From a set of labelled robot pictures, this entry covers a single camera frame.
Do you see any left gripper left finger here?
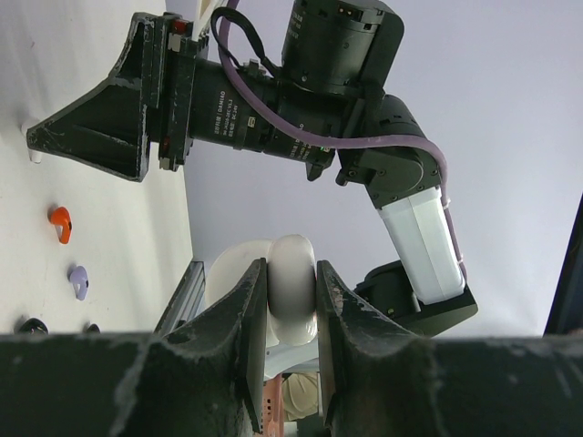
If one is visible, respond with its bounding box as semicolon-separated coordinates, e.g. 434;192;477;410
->
163;258;267;435

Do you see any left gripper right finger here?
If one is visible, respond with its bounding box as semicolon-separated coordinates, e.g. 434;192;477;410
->
316;260;432;428

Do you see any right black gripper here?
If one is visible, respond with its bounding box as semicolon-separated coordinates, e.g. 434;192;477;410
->
32;13;196;182

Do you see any white earbud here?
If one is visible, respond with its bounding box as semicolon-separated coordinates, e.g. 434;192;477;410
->
20;117;43;164

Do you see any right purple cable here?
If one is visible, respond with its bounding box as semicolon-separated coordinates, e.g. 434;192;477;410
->
217;0;468;279

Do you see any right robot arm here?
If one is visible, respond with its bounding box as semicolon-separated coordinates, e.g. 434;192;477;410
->
25;1;477;336

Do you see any purple earbud right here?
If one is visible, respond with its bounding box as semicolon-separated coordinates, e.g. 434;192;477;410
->
68;265;89;301

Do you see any red earbud right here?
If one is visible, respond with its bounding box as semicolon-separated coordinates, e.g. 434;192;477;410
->
49;207;72;245

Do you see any white charging case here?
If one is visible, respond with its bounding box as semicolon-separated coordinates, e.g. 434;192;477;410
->
204;234;317;347

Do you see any black earbud left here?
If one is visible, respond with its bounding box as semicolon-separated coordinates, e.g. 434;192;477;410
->
15;318;48;335

